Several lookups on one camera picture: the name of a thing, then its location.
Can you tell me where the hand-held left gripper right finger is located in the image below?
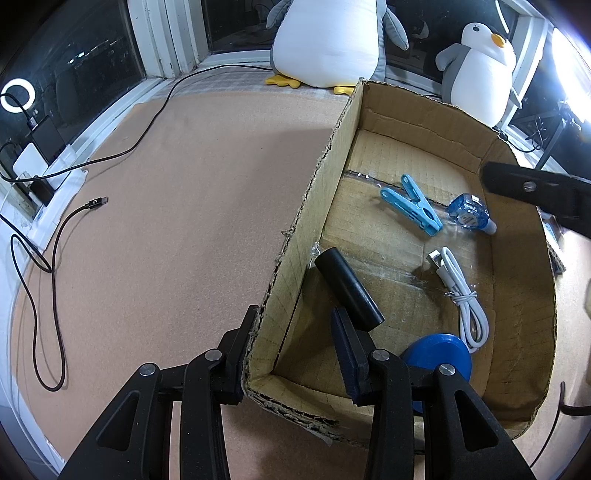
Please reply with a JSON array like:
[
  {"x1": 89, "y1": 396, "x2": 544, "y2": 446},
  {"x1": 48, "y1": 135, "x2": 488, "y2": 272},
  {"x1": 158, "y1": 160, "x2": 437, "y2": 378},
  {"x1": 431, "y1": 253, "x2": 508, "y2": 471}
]
[{"x1": 330, "y1": 307, "x2": 536, "y2": 480}]

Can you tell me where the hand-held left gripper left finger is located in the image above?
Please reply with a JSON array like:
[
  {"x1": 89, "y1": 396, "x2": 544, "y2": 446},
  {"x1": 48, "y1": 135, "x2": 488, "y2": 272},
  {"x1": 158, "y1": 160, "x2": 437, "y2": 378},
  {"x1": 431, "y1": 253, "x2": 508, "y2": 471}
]
[{"x1": 58, "y1": 305, "x2": 259, "y2": 480}]

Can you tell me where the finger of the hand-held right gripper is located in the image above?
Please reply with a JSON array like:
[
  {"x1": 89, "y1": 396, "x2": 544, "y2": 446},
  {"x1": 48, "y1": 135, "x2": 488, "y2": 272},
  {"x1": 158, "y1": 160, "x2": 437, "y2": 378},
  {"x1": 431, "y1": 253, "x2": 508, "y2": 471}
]
[{"x1": 480, "y1": 161, "x2": 591, "y2": 238}]

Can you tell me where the blue correction tape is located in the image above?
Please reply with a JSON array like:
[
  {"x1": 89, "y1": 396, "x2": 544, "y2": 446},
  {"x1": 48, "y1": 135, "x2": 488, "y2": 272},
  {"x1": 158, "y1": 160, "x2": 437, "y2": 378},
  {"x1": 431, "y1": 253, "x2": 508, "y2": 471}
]
[{"x1": 445, "y1": 194, "x2": 497, "y2": 235}]

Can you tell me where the black cylinder tube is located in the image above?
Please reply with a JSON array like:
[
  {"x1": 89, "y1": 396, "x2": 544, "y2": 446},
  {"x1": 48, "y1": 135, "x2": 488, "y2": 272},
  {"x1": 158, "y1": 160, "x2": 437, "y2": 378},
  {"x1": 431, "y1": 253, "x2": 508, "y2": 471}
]
[{"x1": 314, "y1": 248, "x2": 385, "y2": 330}]

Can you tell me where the brown cardboard box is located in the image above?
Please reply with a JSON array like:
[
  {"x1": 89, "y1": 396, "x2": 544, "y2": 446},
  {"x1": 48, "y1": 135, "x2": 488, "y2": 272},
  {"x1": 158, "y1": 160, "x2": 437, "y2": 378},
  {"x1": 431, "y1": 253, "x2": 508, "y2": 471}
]
[{"x1": 241, "y1": 78, "x2": 566, "y2": 448}]

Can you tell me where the blue round disc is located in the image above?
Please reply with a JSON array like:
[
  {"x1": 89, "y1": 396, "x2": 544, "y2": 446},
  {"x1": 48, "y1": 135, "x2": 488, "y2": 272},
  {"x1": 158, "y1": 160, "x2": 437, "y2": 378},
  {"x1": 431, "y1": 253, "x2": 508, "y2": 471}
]
[{"x1": 399, "y1": 333, "x2": 472, "y2": 414}]

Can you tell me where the light blue clothespin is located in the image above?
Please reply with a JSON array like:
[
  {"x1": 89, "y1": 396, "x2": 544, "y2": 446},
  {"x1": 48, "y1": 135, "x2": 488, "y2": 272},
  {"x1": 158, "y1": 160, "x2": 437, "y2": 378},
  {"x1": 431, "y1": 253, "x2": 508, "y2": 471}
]
[{"x1": 380, "y1": 174, "x2": 443, "y2": 237}]

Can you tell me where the white cable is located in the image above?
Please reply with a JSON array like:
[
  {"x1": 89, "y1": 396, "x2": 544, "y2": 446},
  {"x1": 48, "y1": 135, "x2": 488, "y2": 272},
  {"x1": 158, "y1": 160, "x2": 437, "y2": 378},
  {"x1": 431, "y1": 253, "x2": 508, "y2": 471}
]
[{"x1": 427, "y1": 247, "x2": 490, "y2": 354}]

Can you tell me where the black tripod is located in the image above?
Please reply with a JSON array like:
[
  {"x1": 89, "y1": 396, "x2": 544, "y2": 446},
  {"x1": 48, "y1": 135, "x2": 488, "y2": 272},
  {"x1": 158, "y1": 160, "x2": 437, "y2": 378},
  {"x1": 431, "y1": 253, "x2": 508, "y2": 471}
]
[{"x1": 538, "y1": 99, "x2": 591, "y2": 171}]

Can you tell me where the small penguin plush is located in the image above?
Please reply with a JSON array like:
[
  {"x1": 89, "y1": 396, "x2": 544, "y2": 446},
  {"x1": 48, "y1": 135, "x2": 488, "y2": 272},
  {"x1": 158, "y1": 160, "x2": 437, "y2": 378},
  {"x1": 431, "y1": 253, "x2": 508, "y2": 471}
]
[{"x1": 435, "y1": 22, "x2": 522, "y2": 126}]

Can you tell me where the brown mat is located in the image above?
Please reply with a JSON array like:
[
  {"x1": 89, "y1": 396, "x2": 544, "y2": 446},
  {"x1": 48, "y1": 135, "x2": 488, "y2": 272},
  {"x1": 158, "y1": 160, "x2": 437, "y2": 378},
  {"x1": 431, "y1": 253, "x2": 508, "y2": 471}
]
[{"x1": 9, "y1": 85, "x2": 591, "y2": 480}]

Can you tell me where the large penguin plush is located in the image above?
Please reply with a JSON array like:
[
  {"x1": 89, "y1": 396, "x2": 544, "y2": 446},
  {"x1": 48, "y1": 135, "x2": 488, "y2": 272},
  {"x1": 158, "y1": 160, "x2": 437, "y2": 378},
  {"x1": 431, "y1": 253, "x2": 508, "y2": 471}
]
[{"x1": 265, "y1": 0, "x2": 409, "y2": 95}]

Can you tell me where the black plug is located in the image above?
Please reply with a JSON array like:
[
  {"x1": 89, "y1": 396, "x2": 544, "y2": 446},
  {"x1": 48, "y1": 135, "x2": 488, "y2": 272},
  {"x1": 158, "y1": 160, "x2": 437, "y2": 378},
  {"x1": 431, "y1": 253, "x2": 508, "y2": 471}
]
[{"x1": 28, "y1": 178, "x2": 56, "y2": 206}]

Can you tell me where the black power adapter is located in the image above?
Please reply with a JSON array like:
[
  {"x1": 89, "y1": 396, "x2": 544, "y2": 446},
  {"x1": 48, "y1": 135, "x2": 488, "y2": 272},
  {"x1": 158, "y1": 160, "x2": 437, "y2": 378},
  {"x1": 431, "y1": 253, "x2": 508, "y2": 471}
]
[{"x1": 25, "y1": 115, "x2": 65, "y2": 160}]

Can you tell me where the black ring light cable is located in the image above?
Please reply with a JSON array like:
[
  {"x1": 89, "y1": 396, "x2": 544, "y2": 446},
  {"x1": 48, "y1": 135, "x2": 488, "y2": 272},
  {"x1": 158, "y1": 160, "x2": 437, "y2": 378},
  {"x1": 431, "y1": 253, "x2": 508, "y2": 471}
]
[{"x1": 525, "y1": 115, "x2": 549, "y2": 153}]

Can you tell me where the white ring light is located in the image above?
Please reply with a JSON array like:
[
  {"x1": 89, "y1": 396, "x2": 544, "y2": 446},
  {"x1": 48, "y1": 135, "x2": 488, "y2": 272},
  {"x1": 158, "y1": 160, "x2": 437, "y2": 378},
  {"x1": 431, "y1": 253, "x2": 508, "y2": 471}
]
[{"x1": 549, "y1": 25, "x2": 591, "y2": 107}]

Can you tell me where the black charging cable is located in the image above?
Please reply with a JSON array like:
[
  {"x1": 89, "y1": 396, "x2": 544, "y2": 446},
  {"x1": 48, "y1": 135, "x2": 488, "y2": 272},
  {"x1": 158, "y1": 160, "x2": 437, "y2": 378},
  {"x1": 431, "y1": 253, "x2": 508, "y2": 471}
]
[{"x1": 10, "y1": 196, "x2": 109, "y2": 393}]

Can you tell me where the black power cable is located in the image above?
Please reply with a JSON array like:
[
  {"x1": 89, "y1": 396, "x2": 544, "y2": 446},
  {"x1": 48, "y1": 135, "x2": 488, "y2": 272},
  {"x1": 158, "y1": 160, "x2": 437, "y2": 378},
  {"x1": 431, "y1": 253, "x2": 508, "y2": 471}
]
[{"x1": 18, "y1": 62, "x2": 273, "y2": 183}]

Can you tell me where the white window frame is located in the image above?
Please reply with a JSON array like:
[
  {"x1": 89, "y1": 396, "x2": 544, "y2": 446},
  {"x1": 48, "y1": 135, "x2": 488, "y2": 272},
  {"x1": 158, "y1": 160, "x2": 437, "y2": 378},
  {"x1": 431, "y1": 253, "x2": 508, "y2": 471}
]
[{"x1": 124, "y1": 0, "x2": 555, "y2": 132}]

